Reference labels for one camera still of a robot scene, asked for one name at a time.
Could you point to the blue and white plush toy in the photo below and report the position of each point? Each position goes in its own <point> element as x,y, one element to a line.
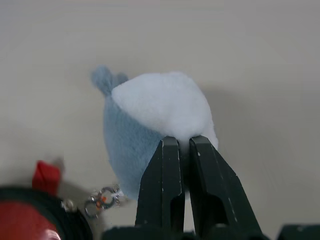
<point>140,135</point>

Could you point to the red paddle case black mesh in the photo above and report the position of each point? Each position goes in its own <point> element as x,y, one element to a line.
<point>30,195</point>

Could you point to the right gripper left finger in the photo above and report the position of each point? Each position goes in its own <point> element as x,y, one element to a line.
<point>160,185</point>

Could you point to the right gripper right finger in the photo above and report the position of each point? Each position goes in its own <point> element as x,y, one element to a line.
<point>212,190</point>

